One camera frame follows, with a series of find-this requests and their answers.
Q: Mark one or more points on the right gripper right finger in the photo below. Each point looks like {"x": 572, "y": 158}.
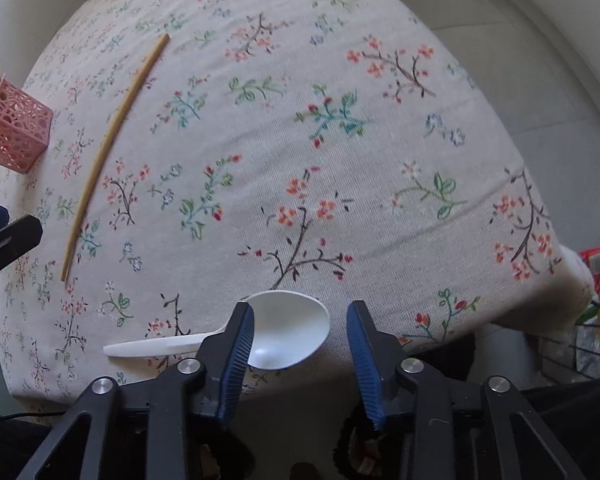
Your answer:
{"x": 391, "y": 383}

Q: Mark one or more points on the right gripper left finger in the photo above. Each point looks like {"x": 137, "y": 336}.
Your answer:
{"x": 209, "y": 384}

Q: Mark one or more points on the white plastic spoon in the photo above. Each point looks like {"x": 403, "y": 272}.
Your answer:
{"x": 288, "y": 328}

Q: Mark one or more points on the pink perforated utensil basket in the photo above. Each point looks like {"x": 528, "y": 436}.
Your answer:
{"x": 24, "y": 128}

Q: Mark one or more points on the floral tablecloth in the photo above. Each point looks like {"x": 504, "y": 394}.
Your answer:
{"x": 331, "y": 147}

